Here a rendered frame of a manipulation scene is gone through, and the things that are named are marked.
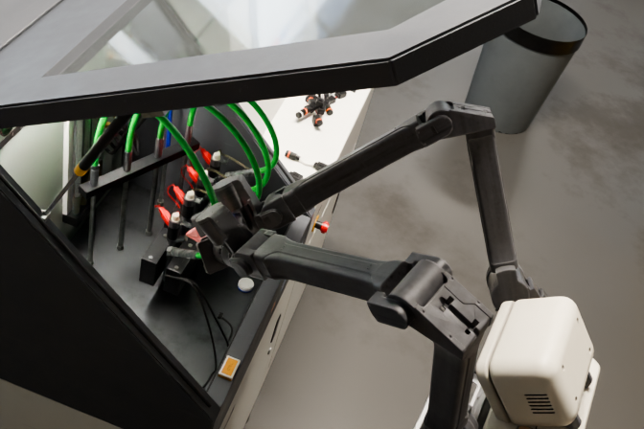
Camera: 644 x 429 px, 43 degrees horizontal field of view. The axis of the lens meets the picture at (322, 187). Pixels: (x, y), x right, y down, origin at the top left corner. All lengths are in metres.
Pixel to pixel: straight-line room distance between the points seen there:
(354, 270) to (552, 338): 0.43
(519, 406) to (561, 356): 0.12
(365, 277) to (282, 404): 1.75
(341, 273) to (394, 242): 2.32
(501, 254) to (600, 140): 3.09
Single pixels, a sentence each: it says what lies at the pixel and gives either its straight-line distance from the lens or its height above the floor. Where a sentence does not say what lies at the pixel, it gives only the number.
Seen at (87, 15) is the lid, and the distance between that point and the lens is 1.58.
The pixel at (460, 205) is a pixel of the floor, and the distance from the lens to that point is 3.84.
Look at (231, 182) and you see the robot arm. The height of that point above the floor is 1.30.
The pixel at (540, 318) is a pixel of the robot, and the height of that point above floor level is 1.37.
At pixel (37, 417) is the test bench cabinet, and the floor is 0.70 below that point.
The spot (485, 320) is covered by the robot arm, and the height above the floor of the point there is 1.60.
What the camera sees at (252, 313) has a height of 0.95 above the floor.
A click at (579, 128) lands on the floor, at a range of 4.73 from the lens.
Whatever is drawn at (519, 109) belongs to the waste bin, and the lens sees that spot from 4.32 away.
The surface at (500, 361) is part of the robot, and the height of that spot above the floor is 1.34.
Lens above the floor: 2.40
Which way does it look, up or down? 41 degrees down
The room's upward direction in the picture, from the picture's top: 17 degrees clockwise
